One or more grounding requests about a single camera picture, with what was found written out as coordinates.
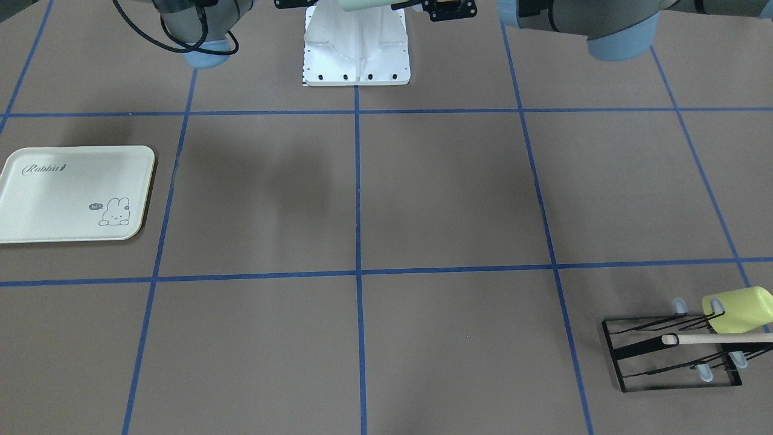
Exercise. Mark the cream rabbit tray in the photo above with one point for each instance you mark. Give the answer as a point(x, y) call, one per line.
point(75, 194)

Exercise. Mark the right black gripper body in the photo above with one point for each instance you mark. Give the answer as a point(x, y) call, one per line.
point(292, 3)

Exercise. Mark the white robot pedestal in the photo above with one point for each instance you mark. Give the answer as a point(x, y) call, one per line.
point(357, 48)

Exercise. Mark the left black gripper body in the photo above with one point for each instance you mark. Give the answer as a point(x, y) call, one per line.
point(450, 8)

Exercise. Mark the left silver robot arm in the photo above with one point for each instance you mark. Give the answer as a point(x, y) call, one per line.
point(616, 30)

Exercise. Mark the light green cup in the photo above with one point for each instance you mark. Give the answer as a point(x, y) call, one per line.
point(359, 5)

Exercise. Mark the wooden rack handle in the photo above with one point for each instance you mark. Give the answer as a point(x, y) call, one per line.
point(724, 338)

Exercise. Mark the yellow cup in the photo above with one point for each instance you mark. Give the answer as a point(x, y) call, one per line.
point(738, 311)

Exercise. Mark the black wire cup rack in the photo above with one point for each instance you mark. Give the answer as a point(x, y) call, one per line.
point(637, 361)

